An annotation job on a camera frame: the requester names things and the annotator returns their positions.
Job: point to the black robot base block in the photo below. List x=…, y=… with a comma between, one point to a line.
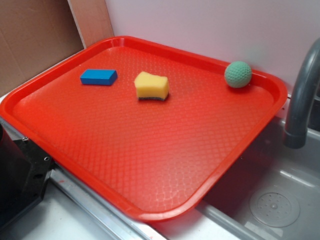
x=24, y=173

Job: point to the green dimpled ball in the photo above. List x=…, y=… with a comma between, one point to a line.
x=238, y=74

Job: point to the red plastic tray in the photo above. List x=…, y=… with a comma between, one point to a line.
x=152, y=159

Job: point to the yellow sponge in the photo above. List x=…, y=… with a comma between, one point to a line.
x=149, y=86

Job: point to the blue rectangular block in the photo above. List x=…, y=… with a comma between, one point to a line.
x=104, y=77

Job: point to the grey plastic sink basin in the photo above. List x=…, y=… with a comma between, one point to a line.
x=271, y=192

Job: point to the grey toy faucet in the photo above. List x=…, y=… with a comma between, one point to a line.
x=304, y=107

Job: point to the brown cardboard panel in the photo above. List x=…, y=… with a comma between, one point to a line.
x=37, y=34

